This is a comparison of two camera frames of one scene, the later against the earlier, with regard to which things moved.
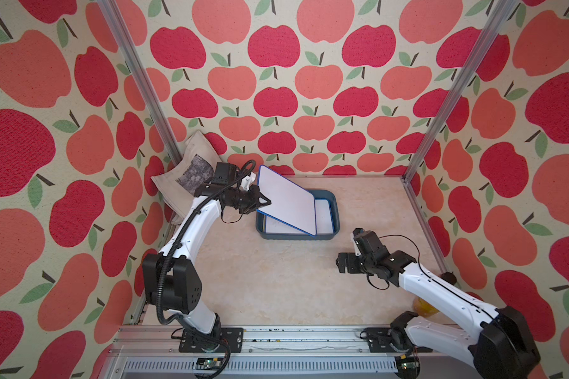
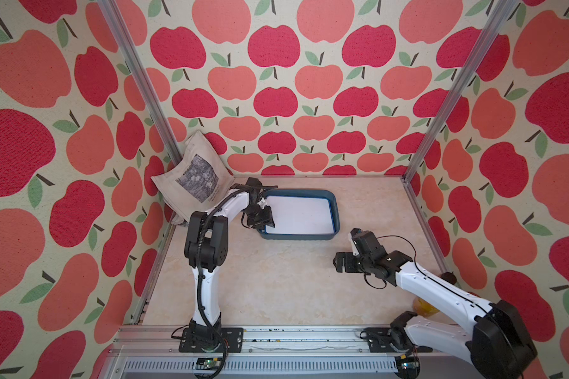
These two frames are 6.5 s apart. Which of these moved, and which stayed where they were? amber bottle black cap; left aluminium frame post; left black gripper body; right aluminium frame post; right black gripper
Moved: left black gripper body
Stayed: right aluminium frame post; amber bottle black cap; right black gripper; left aluminium frame post
